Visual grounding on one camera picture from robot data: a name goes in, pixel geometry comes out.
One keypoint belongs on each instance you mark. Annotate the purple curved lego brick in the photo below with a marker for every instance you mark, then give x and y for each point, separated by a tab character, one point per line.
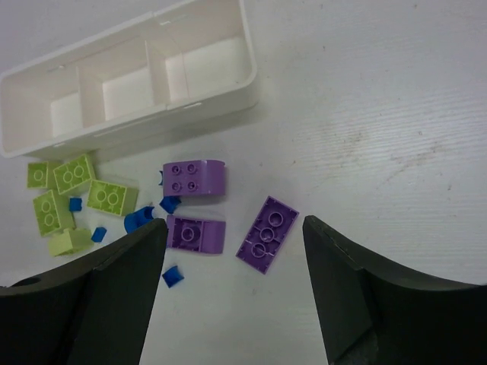
195	235

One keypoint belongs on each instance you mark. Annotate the large blue curved lego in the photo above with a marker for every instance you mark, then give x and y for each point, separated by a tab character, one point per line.
138	218

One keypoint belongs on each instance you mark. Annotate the white three-compartment container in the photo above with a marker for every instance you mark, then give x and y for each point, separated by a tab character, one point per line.
192	61

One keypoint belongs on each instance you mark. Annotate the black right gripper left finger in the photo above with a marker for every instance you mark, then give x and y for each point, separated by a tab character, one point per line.
92	310

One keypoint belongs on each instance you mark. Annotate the purple curved studded lego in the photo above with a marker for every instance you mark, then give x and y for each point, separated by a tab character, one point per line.
194	178

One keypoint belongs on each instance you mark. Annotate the green lego brick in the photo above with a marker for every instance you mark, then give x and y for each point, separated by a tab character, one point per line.
74	177
70	241
40	174
52	213
111	198

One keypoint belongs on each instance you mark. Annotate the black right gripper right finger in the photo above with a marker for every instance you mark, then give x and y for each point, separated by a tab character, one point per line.
373	310

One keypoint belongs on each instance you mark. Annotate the small blue lego piece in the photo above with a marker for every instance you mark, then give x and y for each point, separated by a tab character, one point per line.
172	276
170	203
75	204
160	178
98	234

